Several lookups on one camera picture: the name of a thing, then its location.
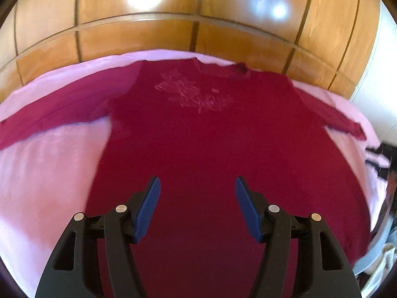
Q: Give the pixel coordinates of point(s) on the wooden wardrobe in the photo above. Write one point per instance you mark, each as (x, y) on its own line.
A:
(130, 40)

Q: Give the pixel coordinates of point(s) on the white cloth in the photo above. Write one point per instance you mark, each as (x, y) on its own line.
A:
(380, 270)

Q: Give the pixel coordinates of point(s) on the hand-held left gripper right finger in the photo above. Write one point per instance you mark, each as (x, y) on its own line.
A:
(247, 208)

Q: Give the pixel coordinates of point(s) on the grey bed base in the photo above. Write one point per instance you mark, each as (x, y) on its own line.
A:
(370, 254)

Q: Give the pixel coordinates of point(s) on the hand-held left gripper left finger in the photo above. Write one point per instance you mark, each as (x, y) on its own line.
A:
(148, 208)

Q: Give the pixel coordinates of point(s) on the pink blanket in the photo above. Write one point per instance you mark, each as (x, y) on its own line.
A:
(46, 167)

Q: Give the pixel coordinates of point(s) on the maroon long-sleeved shirt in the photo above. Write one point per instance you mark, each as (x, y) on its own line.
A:
(198, 142)

